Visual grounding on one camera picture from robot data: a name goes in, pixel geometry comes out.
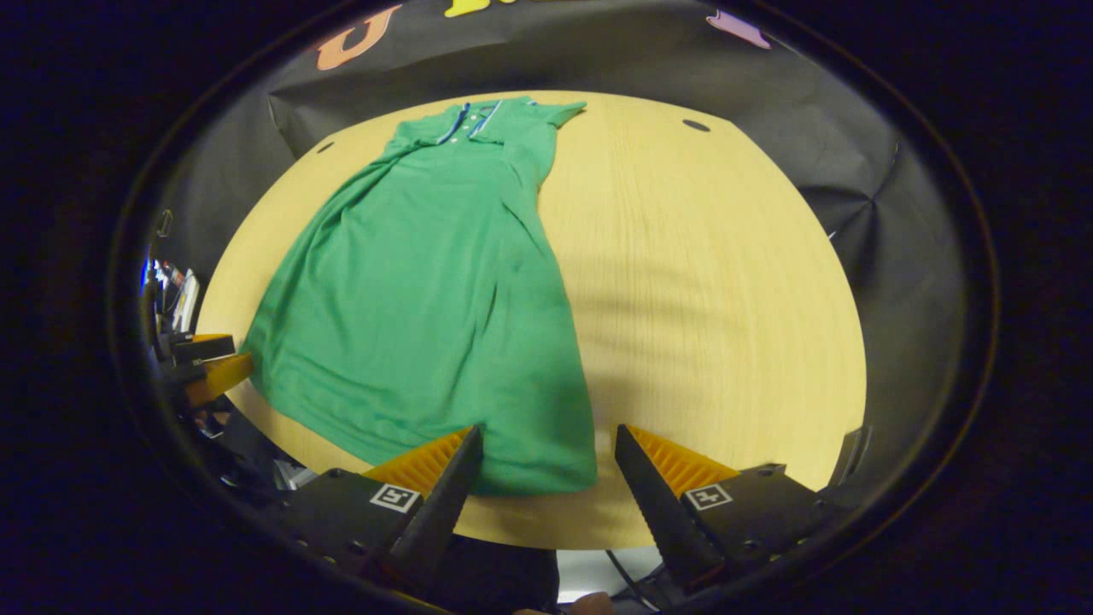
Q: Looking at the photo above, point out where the green T-shirt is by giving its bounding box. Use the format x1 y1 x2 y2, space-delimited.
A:
242 96 599 496

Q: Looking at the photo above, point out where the black cable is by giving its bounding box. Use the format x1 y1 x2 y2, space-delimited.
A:
605 550 660 612

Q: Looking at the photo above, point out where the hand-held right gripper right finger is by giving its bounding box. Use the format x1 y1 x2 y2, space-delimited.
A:
614 424 842 595

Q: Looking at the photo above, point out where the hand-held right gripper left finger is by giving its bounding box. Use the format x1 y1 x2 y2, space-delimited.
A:
260 425 485 599

